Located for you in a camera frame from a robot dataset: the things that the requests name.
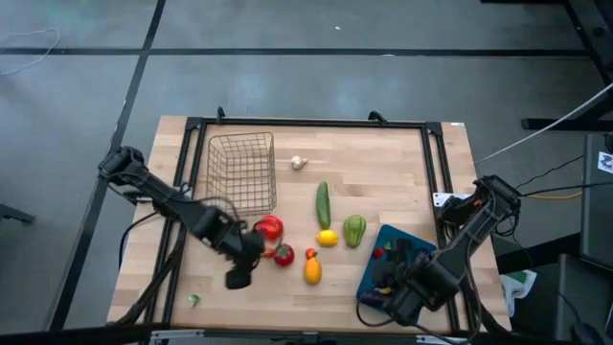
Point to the black table frame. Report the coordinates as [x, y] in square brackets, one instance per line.
[311, 122]

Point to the green cucumber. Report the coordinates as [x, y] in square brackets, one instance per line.
[323, 206]

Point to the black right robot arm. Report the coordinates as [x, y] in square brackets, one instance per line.
[479, 225]

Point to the black stand foot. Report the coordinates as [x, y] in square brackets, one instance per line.
[14, 213]

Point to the black stand beam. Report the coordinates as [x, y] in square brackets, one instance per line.
[586, 24]

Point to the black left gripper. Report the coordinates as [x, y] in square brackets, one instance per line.
[239, 242]

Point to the white garlic bulb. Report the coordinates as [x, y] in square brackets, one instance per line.
[298, 163]

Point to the orange fruit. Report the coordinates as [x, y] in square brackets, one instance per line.
[312, 272]

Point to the black crossbar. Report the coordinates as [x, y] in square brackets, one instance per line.
[72, 335]

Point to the black frame clamp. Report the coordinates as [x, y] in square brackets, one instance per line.
[220, 114]
[378, 116]

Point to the large red tomato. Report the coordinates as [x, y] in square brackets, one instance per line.
[272, 227]

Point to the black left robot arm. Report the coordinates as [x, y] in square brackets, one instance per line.
[163, 194]

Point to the blue plastic bin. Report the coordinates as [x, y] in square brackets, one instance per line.
[368, 275]

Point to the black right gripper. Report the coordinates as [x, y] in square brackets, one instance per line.
[426, 287]

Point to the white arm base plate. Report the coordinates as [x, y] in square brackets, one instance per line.
[438, 199]

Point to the black cabinet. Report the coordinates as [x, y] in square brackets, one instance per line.
[596, 215]

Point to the green bell pepper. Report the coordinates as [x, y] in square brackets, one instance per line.
[355, 231]

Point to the yellow lemon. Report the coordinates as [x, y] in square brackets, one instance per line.
[327, 238]

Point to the purple eggplant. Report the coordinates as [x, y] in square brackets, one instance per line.
[371, 298]

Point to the small yellow fruit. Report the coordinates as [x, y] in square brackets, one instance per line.
[384, 290]

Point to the small red fruit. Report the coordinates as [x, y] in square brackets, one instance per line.
[379, 253]

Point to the white and green bag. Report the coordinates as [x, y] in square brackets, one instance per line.
[517, 287]

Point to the red tomato with green stem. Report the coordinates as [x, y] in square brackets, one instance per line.
[284, 256]

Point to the small red strawberry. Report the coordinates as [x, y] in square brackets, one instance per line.
[311, 253]

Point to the black box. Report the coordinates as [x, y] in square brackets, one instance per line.
[584, 297]

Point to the white label tag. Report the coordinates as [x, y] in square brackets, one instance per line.
[606, 163]

